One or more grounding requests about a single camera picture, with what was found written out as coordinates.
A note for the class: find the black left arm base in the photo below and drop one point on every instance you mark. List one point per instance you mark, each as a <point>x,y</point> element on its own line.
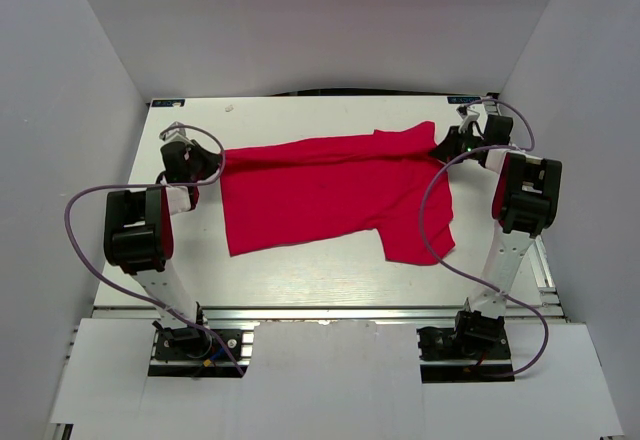
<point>193,356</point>

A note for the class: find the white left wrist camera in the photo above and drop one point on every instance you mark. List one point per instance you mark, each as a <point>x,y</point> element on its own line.
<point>176,132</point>

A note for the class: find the blue corner sticker left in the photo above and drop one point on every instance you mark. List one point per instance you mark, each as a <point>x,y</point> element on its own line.
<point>167,103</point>

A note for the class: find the blue corner sticker right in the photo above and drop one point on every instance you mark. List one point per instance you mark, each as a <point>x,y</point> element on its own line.
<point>461,100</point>

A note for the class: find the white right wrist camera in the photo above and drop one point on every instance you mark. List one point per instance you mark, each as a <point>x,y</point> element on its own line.
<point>468,116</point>

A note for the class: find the red t shirt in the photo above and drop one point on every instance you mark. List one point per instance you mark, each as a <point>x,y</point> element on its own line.
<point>322,188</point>

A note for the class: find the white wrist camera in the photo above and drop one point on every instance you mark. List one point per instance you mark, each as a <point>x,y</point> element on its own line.
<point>176,132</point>
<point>468,116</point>

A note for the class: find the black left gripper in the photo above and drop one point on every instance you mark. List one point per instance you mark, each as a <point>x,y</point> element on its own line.
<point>210,160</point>

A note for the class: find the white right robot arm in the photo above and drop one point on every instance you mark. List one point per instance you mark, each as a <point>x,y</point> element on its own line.
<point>525,203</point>

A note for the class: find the blue corner sticker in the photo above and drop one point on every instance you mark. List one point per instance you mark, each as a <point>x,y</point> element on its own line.
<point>461,100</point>
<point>167,103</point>

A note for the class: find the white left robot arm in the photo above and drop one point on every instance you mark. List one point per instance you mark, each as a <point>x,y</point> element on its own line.
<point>138,239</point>

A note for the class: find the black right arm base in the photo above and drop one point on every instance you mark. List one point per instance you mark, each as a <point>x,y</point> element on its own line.
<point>441,360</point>

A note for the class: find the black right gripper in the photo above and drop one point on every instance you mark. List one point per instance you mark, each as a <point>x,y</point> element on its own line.
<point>448,149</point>

